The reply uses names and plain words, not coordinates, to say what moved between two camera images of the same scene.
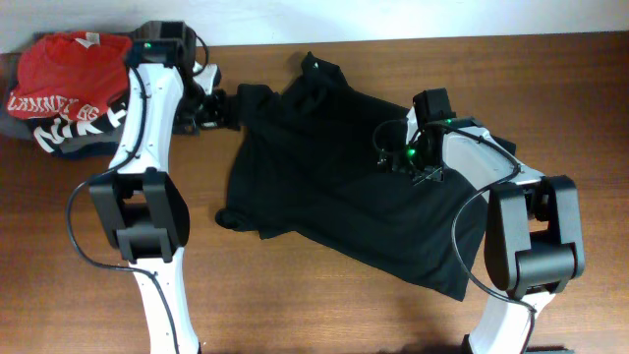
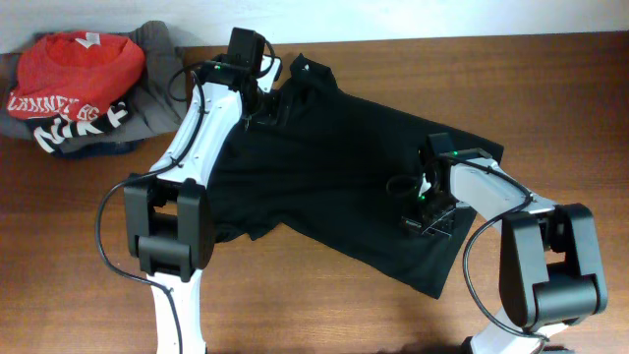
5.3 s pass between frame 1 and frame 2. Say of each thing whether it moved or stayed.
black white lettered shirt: stayed
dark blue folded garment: stayed
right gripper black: moved
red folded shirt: stayed
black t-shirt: moved
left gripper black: moved
